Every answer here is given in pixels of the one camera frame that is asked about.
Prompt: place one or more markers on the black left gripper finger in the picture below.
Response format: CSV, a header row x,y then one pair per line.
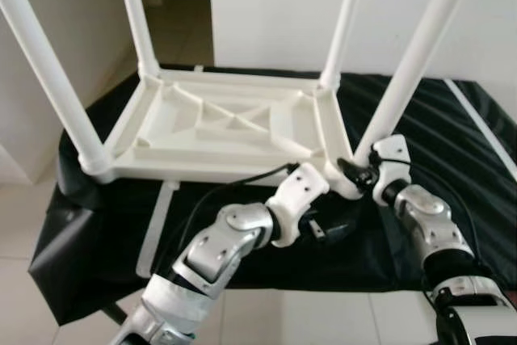
x,y
333,196

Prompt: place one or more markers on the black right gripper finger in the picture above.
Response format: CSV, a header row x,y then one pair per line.
x,y
351,170

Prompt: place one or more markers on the white plastic table top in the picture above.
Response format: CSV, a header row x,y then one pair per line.
x,y
242,131

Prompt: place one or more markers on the white plastic table leg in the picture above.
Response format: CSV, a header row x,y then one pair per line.
x,y
343,22
48,78
416,54
137,18

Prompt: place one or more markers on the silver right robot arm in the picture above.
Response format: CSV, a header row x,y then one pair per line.
x,y
432,224

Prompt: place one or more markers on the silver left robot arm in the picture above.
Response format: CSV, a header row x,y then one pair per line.
x,y
218,252

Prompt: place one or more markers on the white fabric strip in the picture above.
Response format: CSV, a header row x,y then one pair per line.
x,y
155,232
481,127

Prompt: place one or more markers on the black metal table leg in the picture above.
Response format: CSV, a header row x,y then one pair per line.
x,y
117,315

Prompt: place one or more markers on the black table cloth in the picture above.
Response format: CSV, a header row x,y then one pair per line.
x,y
97,232

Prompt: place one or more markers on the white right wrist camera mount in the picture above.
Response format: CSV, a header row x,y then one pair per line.
x,y
392,159

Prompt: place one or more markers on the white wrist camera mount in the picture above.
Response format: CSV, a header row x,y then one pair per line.
x,y
392,159
295,199

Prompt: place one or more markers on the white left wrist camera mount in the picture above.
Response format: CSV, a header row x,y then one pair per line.
x,y
295,199

